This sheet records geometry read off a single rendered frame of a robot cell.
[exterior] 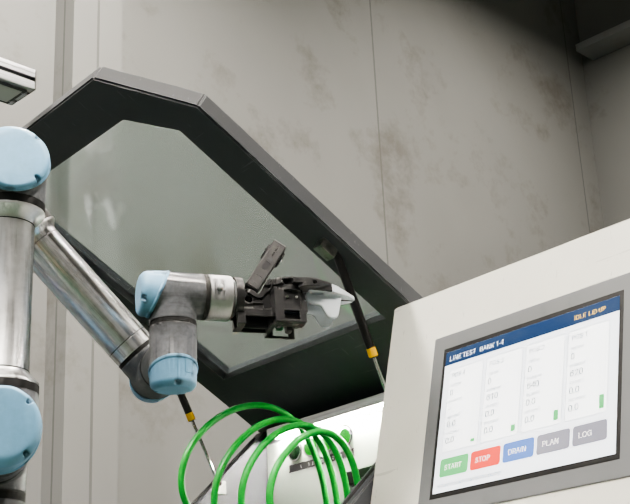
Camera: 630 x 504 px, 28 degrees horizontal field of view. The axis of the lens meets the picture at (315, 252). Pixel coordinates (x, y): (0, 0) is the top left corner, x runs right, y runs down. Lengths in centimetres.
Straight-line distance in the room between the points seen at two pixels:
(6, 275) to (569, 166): 833
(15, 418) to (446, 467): 78
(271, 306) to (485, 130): 725
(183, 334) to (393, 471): 56
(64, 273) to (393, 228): 603
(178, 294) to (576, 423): 66
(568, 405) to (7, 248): 92
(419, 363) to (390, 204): 573
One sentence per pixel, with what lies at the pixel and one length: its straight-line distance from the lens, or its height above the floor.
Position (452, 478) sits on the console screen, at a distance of 221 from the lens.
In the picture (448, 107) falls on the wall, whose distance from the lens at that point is 896.
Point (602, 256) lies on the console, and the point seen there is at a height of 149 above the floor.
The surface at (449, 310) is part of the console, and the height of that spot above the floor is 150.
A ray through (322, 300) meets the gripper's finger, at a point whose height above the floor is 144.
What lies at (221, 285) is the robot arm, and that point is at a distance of 200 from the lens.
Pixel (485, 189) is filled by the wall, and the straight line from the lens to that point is 898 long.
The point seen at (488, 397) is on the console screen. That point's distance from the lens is 221.
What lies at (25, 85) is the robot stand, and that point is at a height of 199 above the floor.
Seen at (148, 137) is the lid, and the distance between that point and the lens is 248.
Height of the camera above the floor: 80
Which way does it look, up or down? 20 degrees up
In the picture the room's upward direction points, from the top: 3 degrees counter-clockwise
